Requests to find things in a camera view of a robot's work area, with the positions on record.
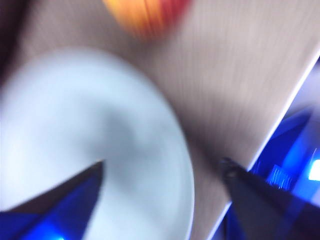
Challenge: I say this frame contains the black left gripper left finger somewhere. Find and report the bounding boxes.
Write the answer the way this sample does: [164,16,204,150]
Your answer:
[0,161,105,240]

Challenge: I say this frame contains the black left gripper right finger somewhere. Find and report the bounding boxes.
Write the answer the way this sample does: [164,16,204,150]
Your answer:
[220,157,320,240]

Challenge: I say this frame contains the blue plate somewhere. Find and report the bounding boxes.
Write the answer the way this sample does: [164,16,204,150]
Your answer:
[0,48,196,240]

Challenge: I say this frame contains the red yellow apple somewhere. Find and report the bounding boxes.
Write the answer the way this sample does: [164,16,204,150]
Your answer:
[103,0,191,42]

